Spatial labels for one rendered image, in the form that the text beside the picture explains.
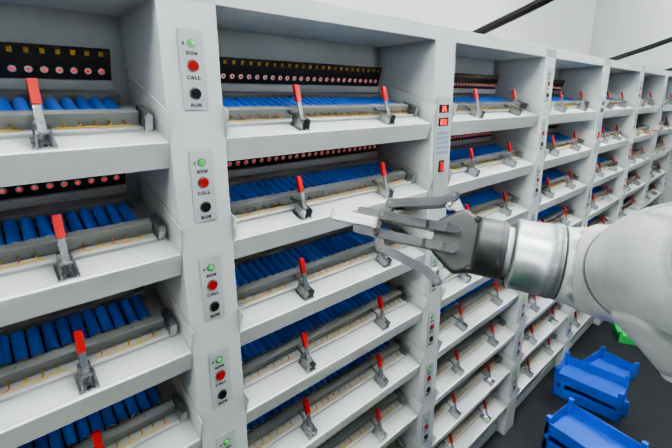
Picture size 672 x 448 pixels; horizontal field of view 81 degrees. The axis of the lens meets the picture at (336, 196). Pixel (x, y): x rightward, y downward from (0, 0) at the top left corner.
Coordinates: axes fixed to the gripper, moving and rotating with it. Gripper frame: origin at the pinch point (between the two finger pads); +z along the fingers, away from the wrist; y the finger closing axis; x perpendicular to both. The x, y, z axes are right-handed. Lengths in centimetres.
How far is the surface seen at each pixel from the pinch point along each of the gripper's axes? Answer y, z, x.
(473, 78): 71, -4, -87
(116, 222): -9.5, 40.9, 2.5
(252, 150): 9.3, 24.9, -6.7
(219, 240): -8.1, 26.1, -6.6
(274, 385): -37, 20, -33
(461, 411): -51, -22, -124
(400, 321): -19, 0, -66
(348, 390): -41, 10, -62
